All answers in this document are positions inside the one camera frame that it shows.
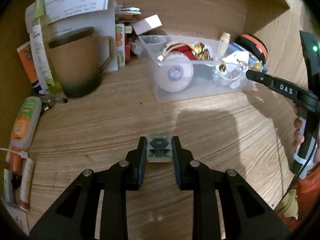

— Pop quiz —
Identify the white small cardboard box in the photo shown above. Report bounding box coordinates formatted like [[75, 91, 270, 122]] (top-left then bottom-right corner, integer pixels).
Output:
[[132, 14, 162, 36]]

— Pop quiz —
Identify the black orange zip case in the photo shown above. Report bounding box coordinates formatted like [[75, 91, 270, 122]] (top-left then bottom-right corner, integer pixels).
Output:
[[235, 34, 268, 64]]

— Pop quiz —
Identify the white tape roll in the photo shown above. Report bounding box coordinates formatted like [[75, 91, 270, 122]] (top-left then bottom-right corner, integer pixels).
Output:
[[158, 51, 194, 93]]

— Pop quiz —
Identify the orange printed packet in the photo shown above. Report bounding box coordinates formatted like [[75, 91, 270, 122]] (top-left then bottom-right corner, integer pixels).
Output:
[[17, 41, 41, 93]]

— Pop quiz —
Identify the orange green tube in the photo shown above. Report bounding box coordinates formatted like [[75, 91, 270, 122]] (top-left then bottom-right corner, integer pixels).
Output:
[[9, 96, 42, 172]]

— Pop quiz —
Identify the white paper receipt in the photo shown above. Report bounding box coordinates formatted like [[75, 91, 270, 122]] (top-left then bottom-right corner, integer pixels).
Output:
[[41, 0, 112, 26]]

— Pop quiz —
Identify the golden gourd charm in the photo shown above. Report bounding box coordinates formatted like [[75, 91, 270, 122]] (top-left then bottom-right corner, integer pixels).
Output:
[[236, 58, 263, 73]]

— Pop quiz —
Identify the person right hand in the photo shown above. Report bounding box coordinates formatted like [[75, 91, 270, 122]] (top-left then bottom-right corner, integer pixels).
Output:
[[292, 104, 320, 167]]

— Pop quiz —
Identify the fruit print box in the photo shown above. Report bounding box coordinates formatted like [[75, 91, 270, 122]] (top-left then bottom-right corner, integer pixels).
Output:
[[115, 23, 125, 67]]

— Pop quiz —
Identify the green patterned small packet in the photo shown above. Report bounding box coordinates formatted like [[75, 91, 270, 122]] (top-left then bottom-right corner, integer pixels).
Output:
[[146, 134, 173, 163]]

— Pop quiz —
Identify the brown gradient ceramic mug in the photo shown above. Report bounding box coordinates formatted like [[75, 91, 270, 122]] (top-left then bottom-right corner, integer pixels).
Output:
[[48, 27, 114, 98]]

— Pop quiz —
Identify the green spray bottle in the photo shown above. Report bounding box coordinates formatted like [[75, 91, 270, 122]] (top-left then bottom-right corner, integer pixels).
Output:
[[32, 0, 62, 95]]

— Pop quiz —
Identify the cream small bottle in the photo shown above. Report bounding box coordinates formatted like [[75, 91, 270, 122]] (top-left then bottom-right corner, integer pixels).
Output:
[[217, 32, 231, 60]]

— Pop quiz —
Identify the translucent plastic storage bin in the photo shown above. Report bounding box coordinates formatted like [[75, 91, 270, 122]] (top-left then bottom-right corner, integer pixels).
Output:
[[139, 35, 254, 102]]

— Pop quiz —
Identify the white charging cable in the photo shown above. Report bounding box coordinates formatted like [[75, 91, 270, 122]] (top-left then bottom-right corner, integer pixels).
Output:
[[0, 147, 29, 159]]

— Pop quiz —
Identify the red white lip balm tube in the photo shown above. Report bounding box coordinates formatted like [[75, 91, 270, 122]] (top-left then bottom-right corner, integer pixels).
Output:
[[20, 158, 35, 211]]

